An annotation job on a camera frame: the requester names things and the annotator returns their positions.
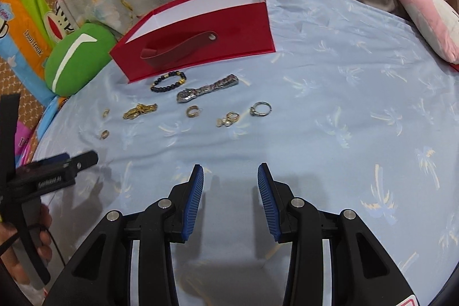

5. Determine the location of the green pillow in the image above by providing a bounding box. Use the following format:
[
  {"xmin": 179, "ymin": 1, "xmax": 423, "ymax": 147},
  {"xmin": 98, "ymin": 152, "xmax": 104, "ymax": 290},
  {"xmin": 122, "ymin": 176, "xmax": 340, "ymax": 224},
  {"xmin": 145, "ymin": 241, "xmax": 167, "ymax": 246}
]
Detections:
[{"xmin": 44, "ymin": 23, "xmax": 119, "ymax": 97}]

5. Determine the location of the black cable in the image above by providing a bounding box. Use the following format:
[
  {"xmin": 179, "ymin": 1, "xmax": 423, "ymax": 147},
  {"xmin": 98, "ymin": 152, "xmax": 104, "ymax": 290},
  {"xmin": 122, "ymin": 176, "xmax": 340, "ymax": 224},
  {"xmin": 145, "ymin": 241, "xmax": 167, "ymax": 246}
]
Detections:
[{"xmin": 45, "ymin": 226, "xmax": 67, "ymax": 267}]

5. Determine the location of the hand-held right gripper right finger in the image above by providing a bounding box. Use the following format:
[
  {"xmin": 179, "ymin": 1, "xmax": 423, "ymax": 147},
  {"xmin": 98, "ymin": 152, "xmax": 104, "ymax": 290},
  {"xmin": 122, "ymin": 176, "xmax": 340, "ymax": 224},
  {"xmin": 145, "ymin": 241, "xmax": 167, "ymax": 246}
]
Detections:
[{"xmin": 257, "ymin": 163, "xmax": 414, "ymax": 306}]

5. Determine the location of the black bead bracelet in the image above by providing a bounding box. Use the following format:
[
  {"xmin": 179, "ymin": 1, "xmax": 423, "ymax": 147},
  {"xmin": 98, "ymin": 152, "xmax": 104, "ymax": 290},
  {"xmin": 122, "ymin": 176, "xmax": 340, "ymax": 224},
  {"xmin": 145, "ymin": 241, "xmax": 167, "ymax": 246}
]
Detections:
[{"xmin": 150, "ymin": 71, "xmax": 187, "ymax": 93}]

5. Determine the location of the monkey cartoon cushion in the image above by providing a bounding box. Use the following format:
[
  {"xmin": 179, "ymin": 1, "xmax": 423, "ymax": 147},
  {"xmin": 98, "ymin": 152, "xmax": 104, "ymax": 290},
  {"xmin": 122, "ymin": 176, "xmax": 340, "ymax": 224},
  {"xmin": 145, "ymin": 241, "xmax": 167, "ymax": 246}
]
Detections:
[{"xmin": 0, "ymin": 0, "xmax": 85, "ymax": 168}]

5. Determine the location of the light blue bed sheet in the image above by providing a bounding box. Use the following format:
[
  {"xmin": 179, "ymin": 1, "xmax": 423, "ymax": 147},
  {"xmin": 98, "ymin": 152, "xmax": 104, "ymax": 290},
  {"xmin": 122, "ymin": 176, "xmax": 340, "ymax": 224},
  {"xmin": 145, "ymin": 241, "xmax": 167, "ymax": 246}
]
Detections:
[{"xmin": 32, "ymin": 0, "xmax": 459, "ymax": 306}]

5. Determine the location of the person's left hand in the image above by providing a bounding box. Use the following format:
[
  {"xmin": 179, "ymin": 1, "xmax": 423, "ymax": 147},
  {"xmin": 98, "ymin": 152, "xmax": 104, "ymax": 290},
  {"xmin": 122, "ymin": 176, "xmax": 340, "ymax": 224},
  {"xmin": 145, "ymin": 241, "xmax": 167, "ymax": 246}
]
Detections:
[{"xmin": 0, "ymin": 204, "xmax": 53, "ymax": 292}]

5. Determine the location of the pink pillow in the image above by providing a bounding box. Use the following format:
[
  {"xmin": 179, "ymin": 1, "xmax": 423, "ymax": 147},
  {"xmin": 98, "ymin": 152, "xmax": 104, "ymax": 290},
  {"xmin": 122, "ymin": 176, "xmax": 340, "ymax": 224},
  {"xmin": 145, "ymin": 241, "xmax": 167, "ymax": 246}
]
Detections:
[{"xmin": 391, "ymin": 0, "xmax": 459, "ymax": 65}]

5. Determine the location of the red jewelry box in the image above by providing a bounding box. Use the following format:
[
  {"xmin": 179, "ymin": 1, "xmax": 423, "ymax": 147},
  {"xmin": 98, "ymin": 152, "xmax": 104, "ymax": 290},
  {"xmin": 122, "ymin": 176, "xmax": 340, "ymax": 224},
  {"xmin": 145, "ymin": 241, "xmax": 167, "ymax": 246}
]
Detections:
[{"xmin": 109, "ymin": 0, "xmax": 277, "ymax": 83}]

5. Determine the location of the gold chain bracelet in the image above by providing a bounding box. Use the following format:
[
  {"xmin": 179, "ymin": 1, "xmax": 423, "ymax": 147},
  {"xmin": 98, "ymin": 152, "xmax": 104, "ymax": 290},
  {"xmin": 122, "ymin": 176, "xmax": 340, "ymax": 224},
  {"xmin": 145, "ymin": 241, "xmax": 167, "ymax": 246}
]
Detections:
[{"xmin": 122, "ymin": 103, "xmax": 158, "ymax": 121}]

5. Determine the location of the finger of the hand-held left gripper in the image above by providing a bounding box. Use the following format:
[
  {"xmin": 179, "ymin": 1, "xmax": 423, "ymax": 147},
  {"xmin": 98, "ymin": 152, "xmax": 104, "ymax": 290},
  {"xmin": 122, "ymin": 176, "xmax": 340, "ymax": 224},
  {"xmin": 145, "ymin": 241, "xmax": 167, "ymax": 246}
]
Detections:
[{"xmin": 69, "ymin": 150, "xmax": 100, "ymax": 173}]

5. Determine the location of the silver stone ring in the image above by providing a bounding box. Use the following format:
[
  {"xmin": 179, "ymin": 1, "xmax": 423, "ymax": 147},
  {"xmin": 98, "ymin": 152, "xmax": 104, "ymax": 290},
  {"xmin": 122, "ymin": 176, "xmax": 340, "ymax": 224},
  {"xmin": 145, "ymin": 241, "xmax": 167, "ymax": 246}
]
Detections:
[{"xmin": 250, "ymin": 101, "xmax": 272, "ymax": 118}]

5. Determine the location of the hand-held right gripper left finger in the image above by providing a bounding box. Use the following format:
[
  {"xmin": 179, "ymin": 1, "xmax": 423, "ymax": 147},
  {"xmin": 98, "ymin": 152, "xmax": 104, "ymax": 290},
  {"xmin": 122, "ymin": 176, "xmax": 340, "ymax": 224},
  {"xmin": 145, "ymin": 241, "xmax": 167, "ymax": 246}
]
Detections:
[{"xmin": 43, "ymin": 163, "xmax": 205, "ymax": 306}]

